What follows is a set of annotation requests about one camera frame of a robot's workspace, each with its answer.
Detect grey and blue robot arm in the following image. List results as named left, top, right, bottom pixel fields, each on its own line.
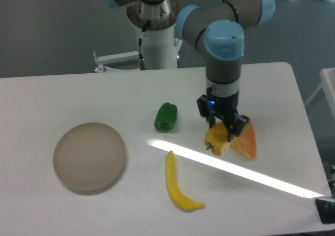
left=107, top=0, right=275, bottom=141

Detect beige round plate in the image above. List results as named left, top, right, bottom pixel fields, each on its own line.
left=53, top=122, right=126, bottom=196

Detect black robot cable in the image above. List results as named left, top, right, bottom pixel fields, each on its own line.
left=138, top=0, right=152, bottom=71

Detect white pedestal base bracket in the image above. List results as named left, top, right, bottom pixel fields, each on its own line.
left=93, top=51, right=139, bottom=73

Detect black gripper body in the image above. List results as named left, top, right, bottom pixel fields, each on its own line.
left=197, top=88, right=239, bottom=122

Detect long yellow chili pepper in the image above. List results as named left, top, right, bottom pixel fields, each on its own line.
left=165, top=151, right=205, bottom=212

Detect orange pepper slice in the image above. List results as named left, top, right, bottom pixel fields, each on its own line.
left=230, top=121, right=257, bottom=160

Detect black device at table edge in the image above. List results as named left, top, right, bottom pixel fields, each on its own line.
left=315, top=197, right=334, bottom=224

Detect green bell pepper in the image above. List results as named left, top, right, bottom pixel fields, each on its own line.
left=154, top=103, right=177, bottom=132

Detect yellow bell pepper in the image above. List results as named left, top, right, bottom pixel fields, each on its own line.
left=205, top=121, right=230, bottom=156

